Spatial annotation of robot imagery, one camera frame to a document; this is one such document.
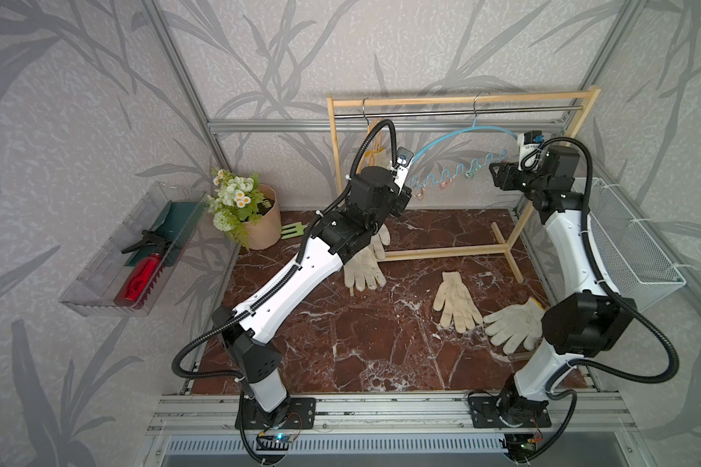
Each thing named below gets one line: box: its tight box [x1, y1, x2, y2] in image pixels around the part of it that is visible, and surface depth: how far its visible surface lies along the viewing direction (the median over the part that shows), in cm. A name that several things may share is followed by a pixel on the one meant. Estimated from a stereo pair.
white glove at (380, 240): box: [371, 223, 391, 260], surface depth 88 cm
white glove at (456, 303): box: [433, 271, 483, 334], surface depth 95 cm
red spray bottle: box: [112, 229, 172, 309], surface depth 62 cm
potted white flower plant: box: [206, 168, 283, 251], surface depth 87 cm
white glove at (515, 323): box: [482, 296, 546, 356], surface depth 90 cm
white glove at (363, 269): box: [342, 248, 387, 297], surface depth 85 cm
